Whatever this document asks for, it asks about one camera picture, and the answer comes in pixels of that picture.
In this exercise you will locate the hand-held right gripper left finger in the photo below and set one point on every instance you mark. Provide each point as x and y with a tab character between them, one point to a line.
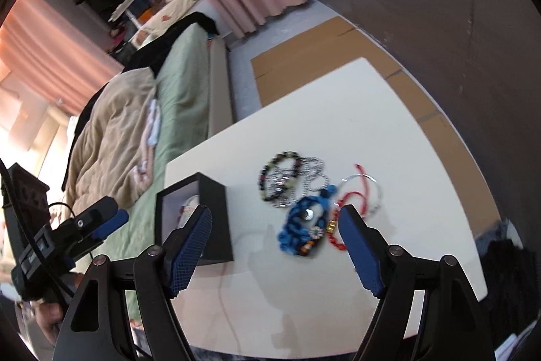
189	249

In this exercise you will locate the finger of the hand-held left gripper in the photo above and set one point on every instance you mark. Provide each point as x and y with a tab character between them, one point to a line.
107	222
86	247

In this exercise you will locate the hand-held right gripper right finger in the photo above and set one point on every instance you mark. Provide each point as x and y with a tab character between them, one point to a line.
360	253

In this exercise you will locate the black jewelry box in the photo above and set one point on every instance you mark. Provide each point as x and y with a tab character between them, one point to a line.
213	217

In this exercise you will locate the thin silver bangle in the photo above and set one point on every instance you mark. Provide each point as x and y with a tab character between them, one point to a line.
376	194

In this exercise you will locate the person's left hand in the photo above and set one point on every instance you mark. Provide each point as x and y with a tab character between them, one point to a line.
50	316

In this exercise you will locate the white item in box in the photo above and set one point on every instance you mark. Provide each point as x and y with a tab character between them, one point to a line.
188	208

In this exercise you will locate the beige blanket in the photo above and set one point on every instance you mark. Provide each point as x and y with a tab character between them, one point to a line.
110	132

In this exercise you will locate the white patterned cloth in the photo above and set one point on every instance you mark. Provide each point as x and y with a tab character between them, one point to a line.
152	128

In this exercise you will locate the dark cloth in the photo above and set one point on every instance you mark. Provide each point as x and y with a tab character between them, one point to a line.
511	272

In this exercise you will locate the bed with green sheet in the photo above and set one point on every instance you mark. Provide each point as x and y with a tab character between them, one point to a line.
186	90

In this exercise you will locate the black clothing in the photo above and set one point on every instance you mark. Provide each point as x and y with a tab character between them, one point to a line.
148	54

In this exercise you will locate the white papers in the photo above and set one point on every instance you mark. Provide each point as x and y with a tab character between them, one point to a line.
517	342

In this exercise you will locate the flat brown cardboard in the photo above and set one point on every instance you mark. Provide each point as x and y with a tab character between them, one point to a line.
296	67

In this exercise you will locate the white desk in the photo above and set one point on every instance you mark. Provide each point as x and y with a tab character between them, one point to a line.
129	3

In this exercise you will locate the floral duvet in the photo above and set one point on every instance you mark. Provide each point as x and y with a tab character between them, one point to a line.
177	5

